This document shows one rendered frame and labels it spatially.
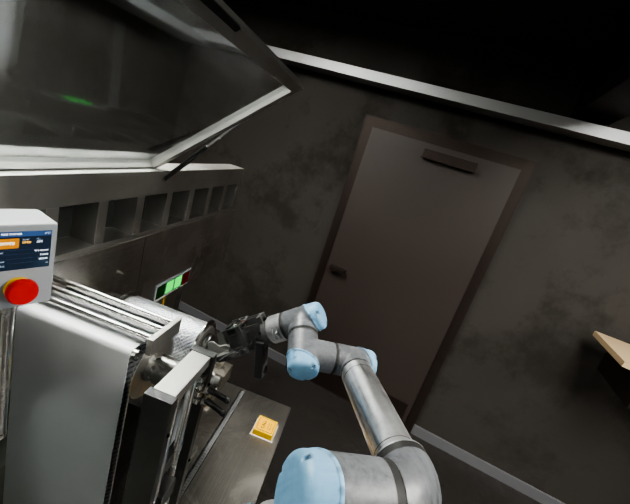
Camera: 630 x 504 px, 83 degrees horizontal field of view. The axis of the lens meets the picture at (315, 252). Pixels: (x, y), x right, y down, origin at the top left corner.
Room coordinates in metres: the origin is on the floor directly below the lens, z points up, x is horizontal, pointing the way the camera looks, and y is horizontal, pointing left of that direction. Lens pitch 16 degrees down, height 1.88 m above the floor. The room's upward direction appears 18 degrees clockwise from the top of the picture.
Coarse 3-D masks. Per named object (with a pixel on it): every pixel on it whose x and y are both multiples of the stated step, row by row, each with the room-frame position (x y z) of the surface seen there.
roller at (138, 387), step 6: (168, 342) 0.70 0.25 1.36; (162, 348) 0.68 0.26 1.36; (168, 348) 0.70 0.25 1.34; (168, 354) 0.71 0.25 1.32; (144, 360) 0.61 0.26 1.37; (138, 366) 0.59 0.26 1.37; (144, 366) 0.62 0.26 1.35; (138, 372) 0.60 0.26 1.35; (138, 378) 0.60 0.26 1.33; (132, 384) 0.58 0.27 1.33; (138, 384) 0.61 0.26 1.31; (144, 384) 0.63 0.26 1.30; (150, 384) 0.66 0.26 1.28; (132, 390) 0.59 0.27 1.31; (138, 390) 0.61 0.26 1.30; (144, 390) 0.64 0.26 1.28; (132, 396) 0.59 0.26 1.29; (138, 396) 0.62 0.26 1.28
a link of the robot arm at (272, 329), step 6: (270, 318) 0.85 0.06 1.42; (276, 318) 0.84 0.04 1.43; (270, 324) 0.83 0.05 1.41; (276, 324) 0.83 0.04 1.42; (270, 330) 0.83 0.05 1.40; (276, 330) 0.83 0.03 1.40; (270, 336) 0.82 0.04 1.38; (276, 336) 0.83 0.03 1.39; (282, 336) 0.82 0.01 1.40; (276, 342) 0.83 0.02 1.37
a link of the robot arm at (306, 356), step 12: (288, 336) 0.79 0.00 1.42; (300, 336) 0.77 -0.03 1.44; (312, 336) 0.78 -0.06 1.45; (288, 348) 0.75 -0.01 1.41; (300, 348) 0.73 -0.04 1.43; (312, 348) 0.74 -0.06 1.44; (324, 348) 0.75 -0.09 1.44; (288, 360) 0.72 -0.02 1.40; (300, 360) 0.71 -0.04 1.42; (312, 360) 0.72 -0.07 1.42; (324, 360) 0.74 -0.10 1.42; (288, 372) 0.71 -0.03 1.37; (300, 372) 0.71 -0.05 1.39; (312, 372) 0.71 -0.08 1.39; (324, 372) 0.75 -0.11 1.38
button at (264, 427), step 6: (258, 420) 1.04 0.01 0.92; (264, 420) 1.05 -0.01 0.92; (270, 420) 1.06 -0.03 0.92; (258, 426) 1.01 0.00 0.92; (264, 426) 1.02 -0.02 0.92; (270, 426) 1.03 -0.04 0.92; (276, 426) 1.05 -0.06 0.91; (252, 432) 1.00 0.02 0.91; (258, 432) 1.00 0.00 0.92; (264, 432) 1.00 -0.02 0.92; (270, 432) 1.00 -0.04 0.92; (264, 438) 0.99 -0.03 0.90; (270, 438) 0.99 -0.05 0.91
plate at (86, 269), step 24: (216, 216) 1.60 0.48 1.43; (144, 240) 1.08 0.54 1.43; (168, 240) 1.22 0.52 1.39; (192, 240) 1.41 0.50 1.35; (216, 240) 1.66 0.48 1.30; (72, 264) 0.80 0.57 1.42; (96, 264) 0.88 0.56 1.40; (120, 264) 0.98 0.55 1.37; (144, 264) 1.10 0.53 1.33; (168, 264) 1.26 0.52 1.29; (192, 264) 1.46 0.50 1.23; (216, 264) 1.73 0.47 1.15; (96, 288) 0.89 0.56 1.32; (120, 288) 1.00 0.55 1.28; (144, 288) 1.13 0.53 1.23
